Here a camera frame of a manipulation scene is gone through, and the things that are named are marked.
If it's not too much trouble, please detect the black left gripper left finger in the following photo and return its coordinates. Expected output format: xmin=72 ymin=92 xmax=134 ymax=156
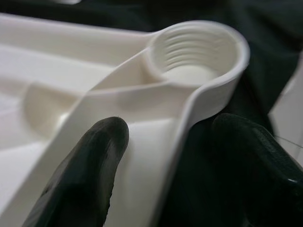
xmin=21 ymin=115 xmax=130 ymax=227

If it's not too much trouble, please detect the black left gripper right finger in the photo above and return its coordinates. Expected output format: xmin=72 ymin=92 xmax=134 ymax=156
xmin=212 ymin=113 xmax=303 ymax=227

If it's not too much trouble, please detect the white plastic children table top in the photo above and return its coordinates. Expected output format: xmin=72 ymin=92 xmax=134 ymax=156
xmin=0 ymin=13 xmax=251 ymax=227

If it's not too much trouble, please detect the black fabric table cover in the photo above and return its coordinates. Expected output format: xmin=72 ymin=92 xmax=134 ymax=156
xmin=0 ymin=0 xmax=303 ymax=227

